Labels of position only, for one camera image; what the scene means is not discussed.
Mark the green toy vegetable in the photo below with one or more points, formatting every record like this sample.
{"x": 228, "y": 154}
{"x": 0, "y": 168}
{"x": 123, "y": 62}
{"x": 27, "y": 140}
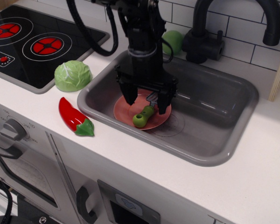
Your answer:
{"x": 174, "y": 39}

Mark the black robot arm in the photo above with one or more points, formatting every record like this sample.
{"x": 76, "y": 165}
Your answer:
{"x": 143, "y": 26}

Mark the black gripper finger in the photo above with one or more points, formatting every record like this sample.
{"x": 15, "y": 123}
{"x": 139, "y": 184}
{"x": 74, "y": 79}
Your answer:
{"x": 163, "y": 101}
{"x": 129, "y": 91}

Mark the black toy stove top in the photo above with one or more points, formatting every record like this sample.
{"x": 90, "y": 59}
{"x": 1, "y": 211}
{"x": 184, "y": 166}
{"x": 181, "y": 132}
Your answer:
{"x": 34, "y": 44}

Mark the red toy chili pepper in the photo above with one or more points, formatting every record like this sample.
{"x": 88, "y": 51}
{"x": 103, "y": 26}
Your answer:
{"x": 77, "y": 122}

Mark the green toy cabbage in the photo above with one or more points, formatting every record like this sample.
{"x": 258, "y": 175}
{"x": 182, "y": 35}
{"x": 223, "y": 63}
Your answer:
{"x": 72, "y": 76}

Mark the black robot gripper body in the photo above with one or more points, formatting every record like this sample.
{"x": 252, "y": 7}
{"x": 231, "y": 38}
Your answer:
{"x": 146, "y": 73}

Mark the toy oven door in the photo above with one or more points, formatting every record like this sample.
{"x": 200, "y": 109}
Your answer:
{"x": 33, "y": 171}

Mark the black faucet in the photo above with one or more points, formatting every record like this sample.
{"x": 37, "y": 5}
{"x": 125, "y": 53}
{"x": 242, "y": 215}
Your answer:
{"x": 200, "y": 47}

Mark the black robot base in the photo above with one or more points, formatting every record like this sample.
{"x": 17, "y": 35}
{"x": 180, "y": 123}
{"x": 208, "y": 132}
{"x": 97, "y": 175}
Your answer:
{"x": 26, "y": 214}

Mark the pink plate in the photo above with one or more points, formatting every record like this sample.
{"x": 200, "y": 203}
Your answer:
{"x": 124, "y": 112}

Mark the dark grey cabinet handle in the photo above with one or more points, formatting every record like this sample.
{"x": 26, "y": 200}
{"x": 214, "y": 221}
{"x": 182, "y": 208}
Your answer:
{"x": 81, "y": 198}

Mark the grey oven knob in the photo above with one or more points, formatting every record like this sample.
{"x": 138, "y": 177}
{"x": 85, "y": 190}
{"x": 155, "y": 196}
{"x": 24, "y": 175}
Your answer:
{"x": 13, "y": 130}

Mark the grey sink basin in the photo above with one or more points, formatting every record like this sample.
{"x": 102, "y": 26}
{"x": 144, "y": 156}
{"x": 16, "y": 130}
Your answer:
{"x": 208, "y": 115}

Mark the grey oven door handle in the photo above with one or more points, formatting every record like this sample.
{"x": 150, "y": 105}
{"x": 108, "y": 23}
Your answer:
{"x": 8, "y": 149}

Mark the green handled grey spatula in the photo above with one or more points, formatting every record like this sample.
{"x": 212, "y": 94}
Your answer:
{"x": 140, "y": 120}

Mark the grey dishwasher panel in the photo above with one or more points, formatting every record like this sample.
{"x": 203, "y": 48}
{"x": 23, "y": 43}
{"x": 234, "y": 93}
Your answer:
{"x": 122, "y": 209}

